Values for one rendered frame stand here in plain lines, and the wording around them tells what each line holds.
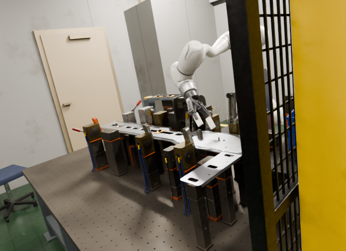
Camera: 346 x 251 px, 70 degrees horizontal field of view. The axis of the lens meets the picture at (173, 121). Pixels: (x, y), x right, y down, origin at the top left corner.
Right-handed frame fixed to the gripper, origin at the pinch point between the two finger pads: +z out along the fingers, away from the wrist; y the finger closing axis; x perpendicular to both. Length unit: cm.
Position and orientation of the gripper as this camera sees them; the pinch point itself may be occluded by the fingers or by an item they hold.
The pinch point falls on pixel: (206, 125)
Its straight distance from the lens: 128.1
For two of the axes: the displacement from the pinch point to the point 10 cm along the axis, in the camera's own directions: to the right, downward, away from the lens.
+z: 3.8, 8.3, -4.1
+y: 5.9, 1.3, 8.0
